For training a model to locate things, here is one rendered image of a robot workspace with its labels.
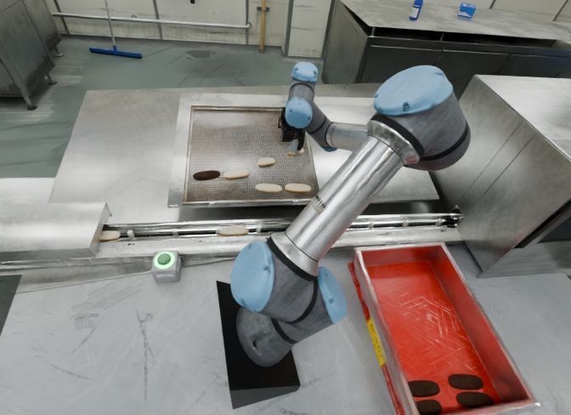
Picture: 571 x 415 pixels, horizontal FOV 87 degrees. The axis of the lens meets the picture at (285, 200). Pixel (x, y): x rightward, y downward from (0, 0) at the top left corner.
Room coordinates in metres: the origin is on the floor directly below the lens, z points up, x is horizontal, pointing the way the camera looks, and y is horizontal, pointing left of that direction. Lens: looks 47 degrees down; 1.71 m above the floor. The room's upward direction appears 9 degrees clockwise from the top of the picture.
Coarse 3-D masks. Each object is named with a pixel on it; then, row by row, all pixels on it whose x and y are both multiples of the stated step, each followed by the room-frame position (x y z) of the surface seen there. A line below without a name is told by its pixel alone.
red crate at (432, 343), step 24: (384, 264) 0.59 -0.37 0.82; (408, 264) 0.60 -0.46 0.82; (384, 288) 0.50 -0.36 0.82; (408, 288) 0.51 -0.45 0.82; (432, 288) 0.52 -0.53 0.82; (384, 312) 0.41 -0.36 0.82; (408, 312) 0.43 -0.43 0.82; (432, 312) 0.44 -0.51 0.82; (408, 336) 0.35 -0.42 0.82; (432, 336) 0.36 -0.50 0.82; (456, 336) 0.37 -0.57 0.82; (408, 360) 0.29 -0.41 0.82; (432, 360) 0.30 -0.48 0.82; (456, 360) 0.31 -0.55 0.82; (480, 360) 0.32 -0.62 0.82; (456, 408) 0.19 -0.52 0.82
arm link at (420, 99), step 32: (384, 96) 0.50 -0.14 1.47; (416, 96) 0.46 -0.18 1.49; (448, 96) 0.48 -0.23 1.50; (384, 128) 0.45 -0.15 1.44; (416, 128) 0.44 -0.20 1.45; (448, 128) 0.47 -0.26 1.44; (352, 160) 0.43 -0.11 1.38; (384, 160) 0.42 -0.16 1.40; (416, 160) 0.43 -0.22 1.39; (320, 192) 0.39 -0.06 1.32; (352, 192) 0.38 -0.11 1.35; (320, 224) 0.33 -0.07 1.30; (256, 256) 0.29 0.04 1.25; (288, 256) 0.28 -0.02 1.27; (320, 256) 0.31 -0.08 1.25; (256, 288) 0.23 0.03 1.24; (288, 288) 0.25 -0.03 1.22; (288, 320) 0.22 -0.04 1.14
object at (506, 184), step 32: (480, 96) 1.02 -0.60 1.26; (512, 96) 0.97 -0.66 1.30; (544, 96) 1.00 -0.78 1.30; (480, 128) 0.94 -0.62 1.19; (512, 128) 0.84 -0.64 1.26; (544, 128) 0.79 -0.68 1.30; (480, 160) 0.87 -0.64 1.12; (512, 160) 0.78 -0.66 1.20; (544, 160) 0.71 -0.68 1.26; (448, 192) 0.90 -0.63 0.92; (480, 192) 0.79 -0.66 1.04; (512, 192) 0.71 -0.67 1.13; (544, 192) 0.65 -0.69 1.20; (480, 224) 0.72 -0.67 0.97; (512, 224) 0.64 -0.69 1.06; (544, 224) 0.78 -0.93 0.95; (480, 256) 0.64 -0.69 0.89; (512, 256) 0.60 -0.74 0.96; (544, 256) 0.63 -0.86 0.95
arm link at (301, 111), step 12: (300, 84) 0.83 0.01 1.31; (288, 96) 0.81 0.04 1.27; (300, 96) 0.78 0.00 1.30; (312, 96) 0.81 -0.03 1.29; (288, 108) 0.74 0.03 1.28; (300, 108) 0.73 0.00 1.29; (312, 108) 0.77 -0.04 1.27; (288, 120) 0.73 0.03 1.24; (300, 120) 0.73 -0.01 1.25; (312, 120) 0.76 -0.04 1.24
